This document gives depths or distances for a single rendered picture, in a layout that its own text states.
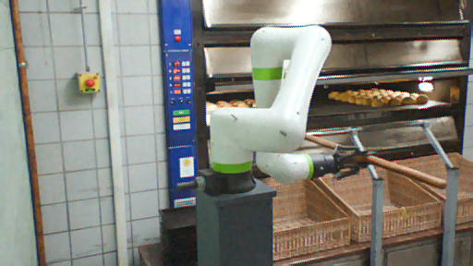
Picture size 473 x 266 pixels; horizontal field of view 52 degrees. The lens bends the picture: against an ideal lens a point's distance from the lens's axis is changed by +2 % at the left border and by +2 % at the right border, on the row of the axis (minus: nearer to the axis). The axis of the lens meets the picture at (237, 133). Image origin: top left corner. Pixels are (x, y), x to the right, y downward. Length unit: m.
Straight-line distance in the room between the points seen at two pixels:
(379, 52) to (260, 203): 1.87
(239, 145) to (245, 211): 0.20
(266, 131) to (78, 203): 1.45
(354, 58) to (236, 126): 1.74
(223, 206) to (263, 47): 0.59
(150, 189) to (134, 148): 0.25
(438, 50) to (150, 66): 1.90
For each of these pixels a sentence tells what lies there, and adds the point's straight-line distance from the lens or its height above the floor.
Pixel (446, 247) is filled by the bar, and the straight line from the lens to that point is 2.95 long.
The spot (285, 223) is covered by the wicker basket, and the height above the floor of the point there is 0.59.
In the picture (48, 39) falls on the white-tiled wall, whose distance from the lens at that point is 2.46.
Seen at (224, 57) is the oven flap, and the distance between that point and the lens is 2.64.
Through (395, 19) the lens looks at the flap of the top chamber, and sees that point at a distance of 3.18.
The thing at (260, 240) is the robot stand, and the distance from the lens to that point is 1.51.
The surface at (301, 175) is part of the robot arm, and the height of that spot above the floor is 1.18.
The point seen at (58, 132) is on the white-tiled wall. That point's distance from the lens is 2.50.
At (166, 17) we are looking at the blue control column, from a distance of 2.50.
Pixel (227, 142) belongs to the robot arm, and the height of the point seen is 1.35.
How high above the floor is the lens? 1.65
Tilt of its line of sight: 11 degrees down
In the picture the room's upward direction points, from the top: 1 degrees counter-clockwise
